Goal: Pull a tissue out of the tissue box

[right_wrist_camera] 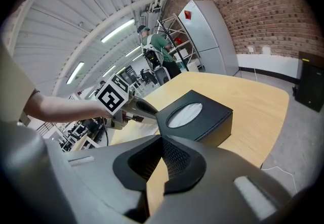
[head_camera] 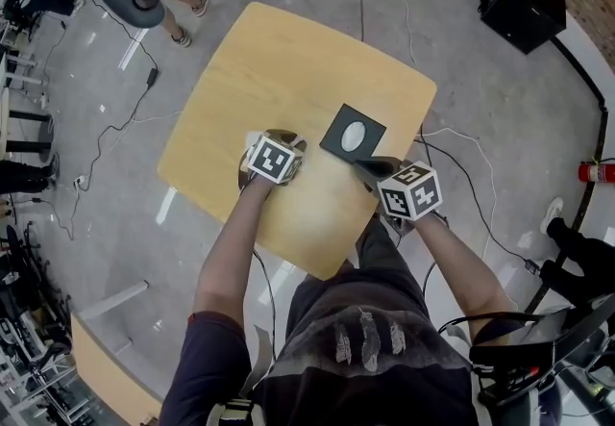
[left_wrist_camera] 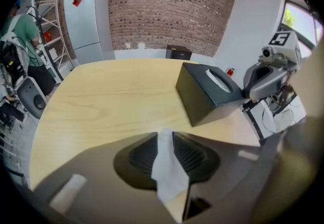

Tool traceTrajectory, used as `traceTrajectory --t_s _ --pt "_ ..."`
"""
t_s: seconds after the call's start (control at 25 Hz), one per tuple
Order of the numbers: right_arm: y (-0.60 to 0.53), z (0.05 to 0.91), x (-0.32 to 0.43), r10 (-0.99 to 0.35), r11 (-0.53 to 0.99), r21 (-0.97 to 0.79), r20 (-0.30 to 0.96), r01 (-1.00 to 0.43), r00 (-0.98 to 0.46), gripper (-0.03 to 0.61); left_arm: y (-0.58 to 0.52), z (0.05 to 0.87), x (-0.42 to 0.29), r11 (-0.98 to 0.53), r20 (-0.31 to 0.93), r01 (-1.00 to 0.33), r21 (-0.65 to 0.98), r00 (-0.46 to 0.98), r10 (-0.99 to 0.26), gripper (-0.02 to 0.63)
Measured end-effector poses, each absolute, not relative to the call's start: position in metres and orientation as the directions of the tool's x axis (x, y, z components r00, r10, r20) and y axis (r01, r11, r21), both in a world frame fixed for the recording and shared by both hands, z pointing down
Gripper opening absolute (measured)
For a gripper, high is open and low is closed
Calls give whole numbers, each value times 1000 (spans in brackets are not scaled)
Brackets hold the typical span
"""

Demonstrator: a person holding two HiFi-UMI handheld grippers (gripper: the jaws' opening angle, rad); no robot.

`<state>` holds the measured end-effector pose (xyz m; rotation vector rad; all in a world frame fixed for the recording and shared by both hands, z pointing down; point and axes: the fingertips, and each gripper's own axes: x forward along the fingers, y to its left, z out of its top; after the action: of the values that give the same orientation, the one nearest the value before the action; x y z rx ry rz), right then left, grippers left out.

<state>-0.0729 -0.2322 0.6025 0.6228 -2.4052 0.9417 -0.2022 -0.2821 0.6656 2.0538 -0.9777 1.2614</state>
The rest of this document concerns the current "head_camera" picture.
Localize person's right forearm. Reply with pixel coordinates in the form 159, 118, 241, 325
411, 211, 516, 346

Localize person's dark printed t-shirt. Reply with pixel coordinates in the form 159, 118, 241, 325
158, 301, 481, 426

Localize group of black office chairs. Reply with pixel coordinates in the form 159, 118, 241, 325
0, 219, 73, 426

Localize person's dark trousers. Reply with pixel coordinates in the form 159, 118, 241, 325
286, 214, 431, 334

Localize red fire extinguisher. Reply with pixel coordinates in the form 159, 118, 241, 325
578, 158, 615, 185

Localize black cabinet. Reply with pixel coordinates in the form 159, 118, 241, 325
479, 0, 569, 56

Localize black round-base table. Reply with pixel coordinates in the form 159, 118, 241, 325
3, 107, 55, 163

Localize black backpack equipment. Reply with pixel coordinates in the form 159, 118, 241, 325
468, 291, 615, 409

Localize black tissue box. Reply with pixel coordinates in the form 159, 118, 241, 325
319, 102, 388, 163

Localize white backpack strap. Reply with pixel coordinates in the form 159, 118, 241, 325
206, 323, 276, 426

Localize wooden table with white legs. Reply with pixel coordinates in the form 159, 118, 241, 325
69, 279, 163, 426

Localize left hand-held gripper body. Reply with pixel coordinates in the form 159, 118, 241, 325
246, 133, 306, 187

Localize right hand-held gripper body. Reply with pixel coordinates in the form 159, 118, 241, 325
367, 158, 444, 236

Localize black cable with adapter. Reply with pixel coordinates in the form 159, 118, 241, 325
413, 123, 540, 275
74, 0, 160, 192

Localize person's left forearm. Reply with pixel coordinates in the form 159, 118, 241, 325
193, 173, 271, 319

